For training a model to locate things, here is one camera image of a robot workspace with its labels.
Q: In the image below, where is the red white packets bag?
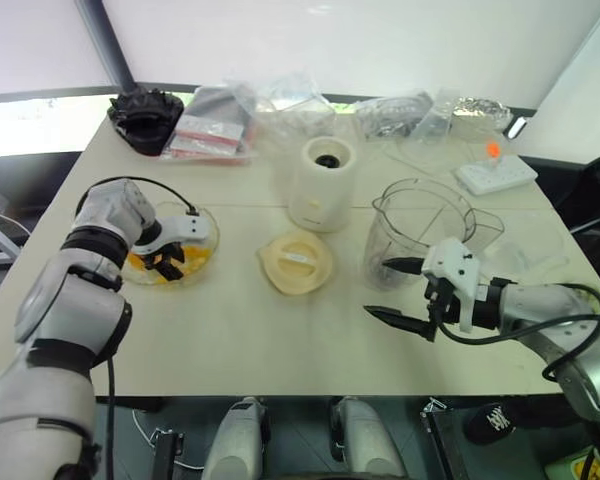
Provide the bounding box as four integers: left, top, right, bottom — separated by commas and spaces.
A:
159, 85, 254, 169

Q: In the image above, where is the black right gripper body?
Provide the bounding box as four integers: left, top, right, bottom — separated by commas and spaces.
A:
424, 276, 462, 326

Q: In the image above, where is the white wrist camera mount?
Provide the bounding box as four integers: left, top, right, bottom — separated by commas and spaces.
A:
420, 238, 481, 334
132, 215, 207, 255

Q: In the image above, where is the orange segments pile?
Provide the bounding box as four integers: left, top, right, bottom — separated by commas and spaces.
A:
127, 242, 216, 289

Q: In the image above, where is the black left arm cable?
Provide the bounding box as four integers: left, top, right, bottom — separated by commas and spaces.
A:
77, 175, 201, 480

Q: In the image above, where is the white power strip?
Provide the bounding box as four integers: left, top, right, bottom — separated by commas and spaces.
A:
453, 154, 540, 196

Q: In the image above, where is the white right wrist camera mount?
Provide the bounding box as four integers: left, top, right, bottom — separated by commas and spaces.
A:
420, 238, 481, 334

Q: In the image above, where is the clear blender jar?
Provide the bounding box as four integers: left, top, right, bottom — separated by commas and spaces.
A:
363, 177, 505, 292

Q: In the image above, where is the large black bag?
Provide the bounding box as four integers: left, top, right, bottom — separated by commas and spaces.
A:
549, 155, 600, 301

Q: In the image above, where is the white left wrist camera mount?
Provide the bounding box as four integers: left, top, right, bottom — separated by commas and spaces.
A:
132, 215, 207, 255

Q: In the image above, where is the black object white print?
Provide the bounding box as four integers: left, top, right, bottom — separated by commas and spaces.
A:
465, 399, 531, 446

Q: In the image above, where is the crumpled aluminium foil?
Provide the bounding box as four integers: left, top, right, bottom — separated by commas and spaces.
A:
452, 94, 514, 134

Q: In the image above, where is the cream blender lid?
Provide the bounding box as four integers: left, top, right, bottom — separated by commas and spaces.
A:
257, 229, 335, 296

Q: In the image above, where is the black clamp under table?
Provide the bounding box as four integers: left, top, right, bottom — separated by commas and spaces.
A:
149, 427, 186, 480

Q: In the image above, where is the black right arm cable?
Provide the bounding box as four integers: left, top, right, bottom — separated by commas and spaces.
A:
437, 282, 600, 381

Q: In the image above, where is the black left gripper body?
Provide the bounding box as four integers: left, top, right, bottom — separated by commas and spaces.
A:
142, 242, 181, 266

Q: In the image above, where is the silver rounded robot leg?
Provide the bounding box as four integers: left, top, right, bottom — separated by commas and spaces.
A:
201, 396, 271, 480
329, 396, 409, 480

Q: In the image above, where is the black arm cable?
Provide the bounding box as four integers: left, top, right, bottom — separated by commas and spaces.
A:
77, 175, 201, 480
437, 282, 600, 381

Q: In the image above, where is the black metal frame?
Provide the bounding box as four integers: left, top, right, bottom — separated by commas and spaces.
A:
419, 397, 486, 480

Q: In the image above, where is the white blender base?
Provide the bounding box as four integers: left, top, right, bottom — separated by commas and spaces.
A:
287, 135, 359, 234

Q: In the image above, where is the crumpled black plastic bag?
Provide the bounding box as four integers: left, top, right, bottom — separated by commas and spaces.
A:
108, 87, 186, 157

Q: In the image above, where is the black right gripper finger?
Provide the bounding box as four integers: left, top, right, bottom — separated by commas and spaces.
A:
381, 256, 425, 275
363, 305, 439, 344

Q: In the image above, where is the flat clear plastic bag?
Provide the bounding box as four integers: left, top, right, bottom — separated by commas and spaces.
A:
412, 87, 456, 146

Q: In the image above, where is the clear bag with cables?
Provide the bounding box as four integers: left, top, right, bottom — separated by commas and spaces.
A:
352, 89, 431, 144

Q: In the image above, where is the crumpled clear plastic bag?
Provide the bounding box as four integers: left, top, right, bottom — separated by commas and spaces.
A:
224, 74, 356, 151

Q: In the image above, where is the clear glass bowl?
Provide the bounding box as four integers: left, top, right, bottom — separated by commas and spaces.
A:
124, 201, 221, 290

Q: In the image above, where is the dark window pillar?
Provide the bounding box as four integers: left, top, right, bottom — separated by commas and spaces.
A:
74, 0, 136, 89

